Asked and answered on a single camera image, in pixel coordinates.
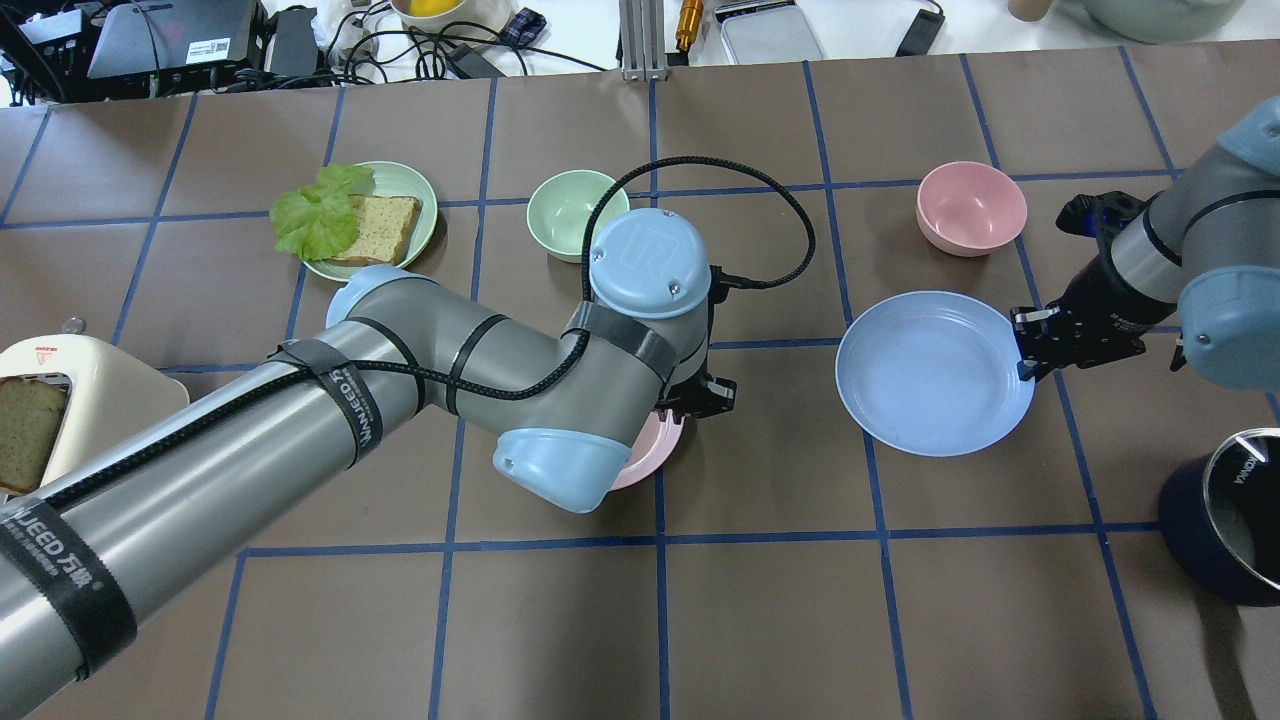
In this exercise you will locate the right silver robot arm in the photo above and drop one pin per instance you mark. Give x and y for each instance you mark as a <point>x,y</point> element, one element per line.
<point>1205,249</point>

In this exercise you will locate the white toaster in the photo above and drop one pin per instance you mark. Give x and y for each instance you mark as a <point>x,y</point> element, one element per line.
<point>112,395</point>

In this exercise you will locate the green bowl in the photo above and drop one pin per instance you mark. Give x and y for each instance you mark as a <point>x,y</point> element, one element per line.
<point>560,208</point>

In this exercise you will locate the black laptop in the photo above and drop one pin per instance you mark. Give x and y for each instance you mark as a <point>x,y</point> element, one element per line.
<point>88,51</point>

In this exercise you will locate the digital kitchen scale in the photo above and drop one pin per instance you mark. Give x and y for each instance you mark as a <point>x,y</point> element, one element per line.
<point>766,32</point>

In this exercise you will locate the cream bowl with toys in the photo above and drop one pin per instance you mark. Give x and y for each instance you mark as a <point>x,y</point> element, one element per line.
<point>433,16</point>

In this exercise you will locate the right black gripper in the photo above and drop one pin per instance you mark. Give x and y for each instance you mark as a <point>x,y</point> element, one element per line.
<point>1103,291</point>

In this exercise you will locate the bread slice on plate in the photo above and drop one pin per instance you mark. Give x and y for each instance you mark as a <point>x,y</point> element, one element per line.
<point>384,226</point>

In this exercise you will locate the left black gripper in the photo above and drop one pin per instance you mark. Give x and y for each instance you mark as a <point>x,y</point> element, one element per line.
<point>706,393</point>

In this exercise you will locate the pink bowl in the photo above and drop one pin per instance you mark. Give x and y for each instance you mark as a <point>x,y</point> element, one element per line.
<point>969,209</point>

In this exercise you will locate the aluminium frame post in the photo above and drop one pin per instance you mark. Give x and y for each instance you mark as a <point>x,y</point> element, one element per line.
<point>643,40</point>

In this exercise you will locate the blue plate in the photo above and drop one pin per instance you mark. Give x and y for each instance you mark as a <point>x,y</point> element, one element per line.
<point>933,373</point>

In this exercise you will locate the grey green pot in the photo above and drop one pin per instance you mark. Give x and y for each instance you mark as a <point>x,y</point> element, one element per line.
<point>1162,22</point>

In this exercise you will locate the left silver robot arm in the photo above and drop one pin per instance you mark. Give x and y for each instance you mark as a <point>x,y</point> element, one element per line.
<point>91,558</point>

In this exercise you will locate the green lettuce leaf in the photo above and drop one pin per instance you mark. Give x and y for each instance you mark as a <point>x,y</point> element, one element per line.
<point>317,221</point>

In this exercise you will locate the black power adapter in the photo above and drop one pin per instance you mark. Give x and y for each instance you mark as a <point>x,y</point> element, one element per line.
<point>921,33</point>

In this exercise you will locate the pink plate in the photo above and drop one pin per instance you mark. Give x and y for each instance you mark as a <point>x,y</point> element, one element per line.
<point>655,443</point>

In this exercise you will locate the green plate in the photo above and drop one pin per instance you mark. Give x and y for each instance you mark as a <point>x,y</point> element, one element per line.
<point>393,179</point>

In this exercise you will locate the blue saucepan with lid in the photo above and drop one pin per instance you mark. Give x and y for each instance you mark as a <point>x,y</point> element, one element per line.
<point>1219,517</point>

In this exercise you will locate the bread slice in toaster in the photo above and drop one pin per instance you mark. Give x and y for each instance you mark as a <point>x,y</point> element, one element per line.
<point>31,415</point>

